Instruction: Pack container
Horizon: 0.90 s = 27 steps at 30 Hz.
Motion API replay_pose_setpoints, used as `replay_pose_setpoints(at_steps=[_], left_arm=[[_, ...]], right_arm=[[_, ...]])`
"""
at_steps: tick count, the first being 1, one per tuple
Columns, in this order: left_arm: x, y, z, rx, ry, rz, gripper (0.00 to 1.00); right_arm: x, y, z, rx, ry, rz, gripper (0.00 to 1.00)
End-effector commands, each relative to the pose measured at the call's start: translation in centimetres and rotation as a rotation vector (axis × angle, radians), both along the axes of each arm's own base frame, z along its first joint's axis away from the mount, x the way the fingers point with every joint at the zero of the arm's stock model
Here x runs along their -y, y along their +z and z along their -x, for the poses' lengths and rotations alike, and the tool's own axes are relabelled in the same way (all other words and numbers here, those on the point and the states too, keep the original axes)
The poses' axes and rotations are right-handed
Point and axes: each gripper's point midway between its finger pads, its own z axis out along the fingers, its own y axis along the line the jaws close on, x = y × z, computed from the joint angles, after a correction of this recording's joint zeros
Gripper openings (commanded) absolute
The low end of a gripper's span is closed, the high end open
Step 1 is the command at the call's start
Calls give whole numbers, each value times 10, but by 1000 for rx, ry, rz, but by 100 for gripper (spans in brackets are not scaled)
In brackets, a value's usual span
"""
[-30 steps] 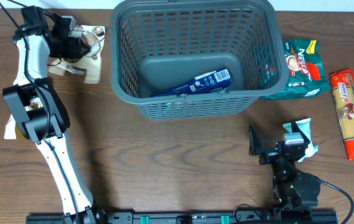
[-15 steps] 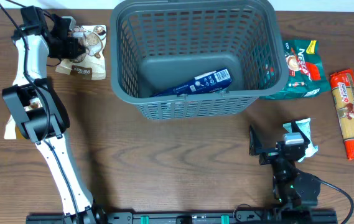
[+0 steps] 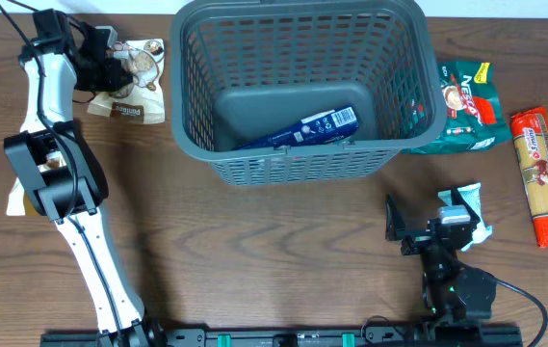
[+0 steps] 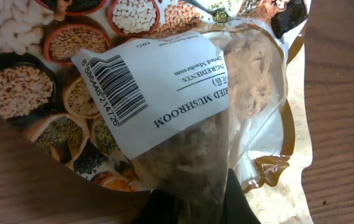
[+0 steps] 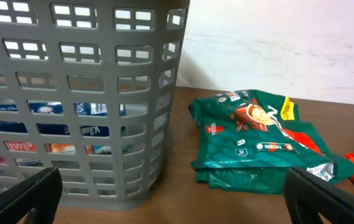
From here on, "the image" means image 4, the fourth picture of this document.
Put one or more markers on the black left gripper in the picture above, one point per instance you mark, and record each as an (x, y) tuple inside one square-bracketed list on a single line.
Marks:
[(163, 208)]

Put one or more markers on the dried mushroom pouch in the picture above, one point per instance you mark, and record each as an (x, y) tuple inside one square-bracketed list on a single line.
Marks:
[(136, 96)]

